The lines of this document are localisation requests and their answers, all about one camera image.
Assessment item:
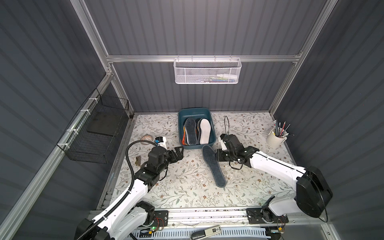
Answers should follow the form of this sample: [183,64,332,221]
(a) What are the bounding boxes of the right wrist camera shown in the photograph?
[220,134,228,151]

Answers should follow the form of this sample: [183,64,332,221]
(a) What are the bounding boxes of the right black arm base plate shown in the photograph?
[246,208,289,225]

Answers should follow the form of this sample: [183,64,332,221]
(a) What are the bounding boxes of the white tube in basket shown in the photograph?
[217,74,238,81]

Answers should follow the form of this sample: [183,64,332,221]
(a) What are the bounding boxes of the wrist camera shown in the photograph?
[220,134,228,151]
[155,137,167,149]

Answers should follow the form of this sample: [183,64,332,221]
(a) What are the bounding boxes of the black wire mesh basket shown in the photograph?
[58,92,130,164]

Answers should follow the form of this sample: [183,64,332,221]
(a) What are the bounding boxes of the small olive eraser block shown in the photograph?
[135,156,142,167]

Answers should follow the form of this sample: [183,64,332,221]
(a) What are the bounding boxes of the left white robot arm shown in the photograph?
[74,146,184,240]

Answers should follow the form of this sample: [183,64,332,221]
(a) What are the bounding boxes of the yellow fleece insole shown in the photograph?
[182,127,188,146]

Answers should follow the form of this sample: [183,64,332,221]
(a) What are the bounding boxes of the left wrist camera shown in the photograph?
[155,137,167,149]

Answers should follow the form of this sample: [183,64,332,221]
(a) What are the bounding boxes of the grey handheld device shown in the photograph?
[190,225,222,240]

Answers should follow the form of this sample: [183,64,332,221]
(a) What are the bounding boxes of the teal plastic storage box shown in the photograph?
[178,108,217,150]

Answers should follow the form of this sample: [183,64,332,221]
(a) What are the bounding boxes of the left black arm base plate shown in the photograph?
[138,210,169,228]

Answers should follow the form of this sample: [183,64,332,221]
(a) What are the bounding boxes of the dark grey fleece insole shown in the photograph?
[184,118,198,146]
[197,119,202,144]
[202,145,227,188]

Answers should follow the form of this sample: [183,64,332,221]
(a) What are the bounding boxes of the white wire mesh basket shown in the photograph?
[173,57,242,85]

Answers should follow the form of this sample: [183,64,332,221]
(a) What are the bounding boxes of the patterned tape roll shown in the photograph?
[141,134,155,145]

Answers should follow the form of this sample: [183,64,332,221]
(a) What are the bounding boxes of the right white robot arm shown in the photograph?
[215,134,333,223]

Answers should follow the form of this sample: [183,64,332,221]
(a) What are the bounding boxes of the white pen cup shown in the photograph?
[267,120,294,148]

